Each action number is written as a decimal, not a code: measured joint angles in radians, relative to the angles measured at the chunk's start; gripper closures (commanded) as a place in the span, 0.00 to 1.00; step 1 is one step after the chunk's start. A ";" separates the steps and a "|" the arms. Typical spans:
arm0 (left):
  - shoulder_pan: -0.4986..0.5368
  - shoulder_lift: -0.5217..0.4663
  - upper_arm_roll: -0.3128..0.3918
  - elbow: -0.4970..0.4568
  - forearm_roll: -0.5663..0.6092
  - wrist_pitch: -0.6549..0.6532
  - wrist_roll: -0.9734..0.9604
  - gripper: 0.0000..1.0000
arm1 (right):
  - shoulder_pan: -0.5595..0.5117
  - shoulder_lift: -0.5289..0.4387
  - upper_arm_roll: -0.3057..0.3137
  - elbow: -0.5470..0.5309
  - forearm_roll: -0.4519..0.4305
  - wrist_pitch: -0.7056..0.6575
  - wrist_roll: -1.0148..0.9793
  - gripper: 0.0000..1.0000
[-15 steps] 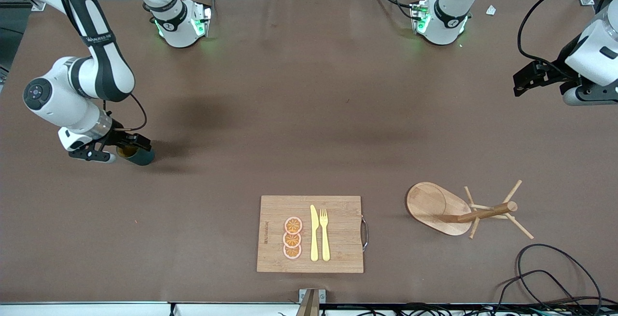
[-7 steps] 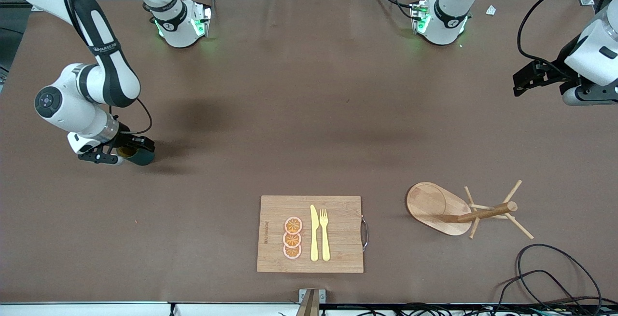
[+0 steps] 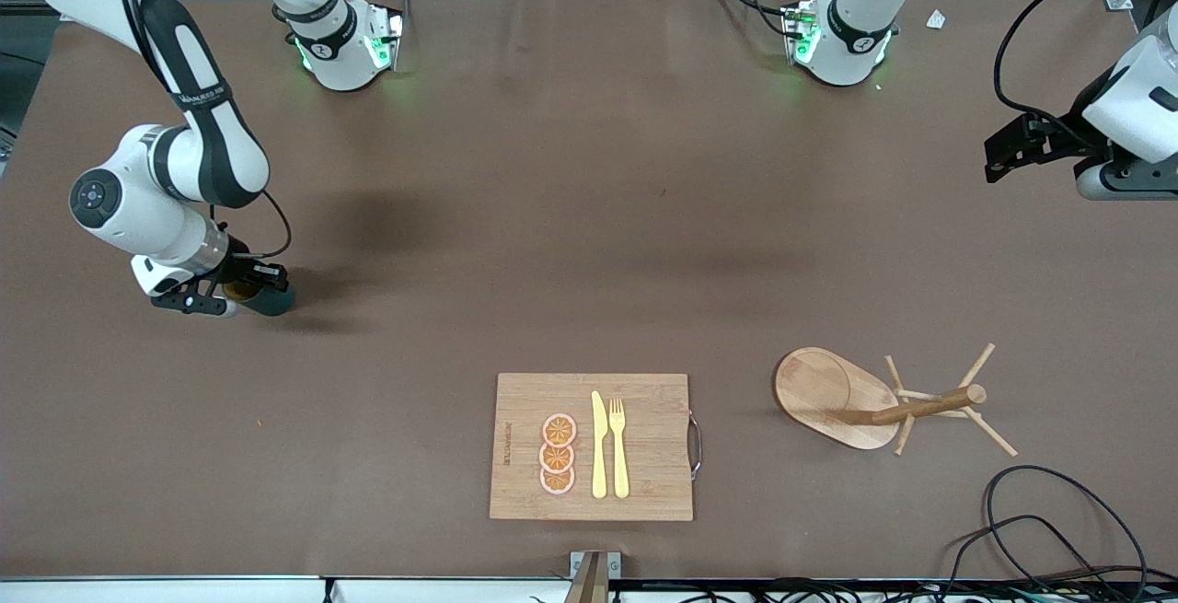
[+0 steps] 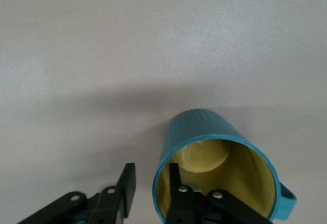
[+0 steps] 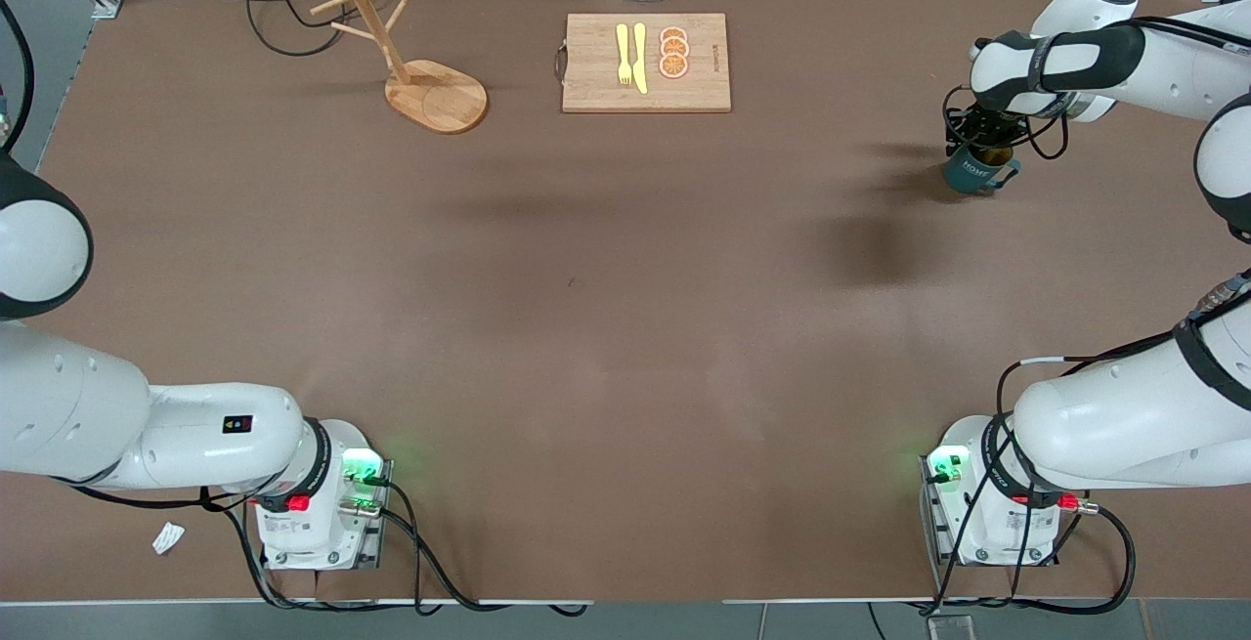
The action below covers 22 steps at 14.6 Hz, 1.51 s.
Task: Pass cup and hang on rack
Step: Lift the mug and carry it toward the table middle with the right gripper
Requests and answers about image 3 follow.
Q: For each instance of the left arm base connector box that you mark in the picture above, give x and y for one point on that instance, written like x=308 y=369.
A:
x=801 y=32

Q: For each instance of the yellow plastic fork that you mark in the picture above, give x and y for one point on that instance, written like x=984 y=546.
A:
x=619 y=456

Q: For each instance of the yellow plastic knife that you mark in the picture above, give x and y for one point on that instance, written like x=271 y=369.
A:
x=599 y=446

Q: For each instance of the brown table cover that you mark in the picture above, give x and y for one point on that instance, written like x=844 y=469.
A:
x=460 y=308

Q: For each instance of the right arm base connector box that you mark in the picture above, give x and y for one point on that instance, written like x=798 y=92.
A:
x=385 y=37

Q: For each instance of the teal cup yellow inside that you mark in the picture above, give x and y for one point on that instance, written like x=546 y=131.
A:
x=271 y=302

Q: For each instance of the orange slice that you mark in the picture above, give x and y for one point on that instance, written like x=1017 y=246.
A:
x=557 y=482
x=557 y=458
x=559 y=430

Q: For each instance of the wooden cutting board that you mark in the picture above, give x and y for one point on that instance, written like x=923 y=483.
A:
x=644 y=456

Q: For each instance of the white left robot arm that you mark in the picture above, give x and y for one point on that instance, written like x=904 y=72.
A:
x=1137 y=97

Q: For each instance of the white paper scrap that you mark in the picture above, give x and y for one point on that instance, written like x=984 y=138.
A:
x=936 y=19

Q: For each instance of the wooden cup rack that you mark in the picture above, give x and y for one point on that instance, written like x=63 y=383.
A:
x=819 y=391

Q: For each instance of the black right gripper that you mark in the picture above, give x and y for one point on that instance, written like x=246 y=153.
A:
x=237 y=268

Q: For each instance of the aluminium post with bracket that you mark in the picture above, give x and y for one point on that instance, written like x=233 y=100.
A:
x=594 y=575

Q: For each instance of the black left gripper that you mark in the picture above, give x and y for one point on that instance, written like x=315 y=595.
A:
x=1058 y=136

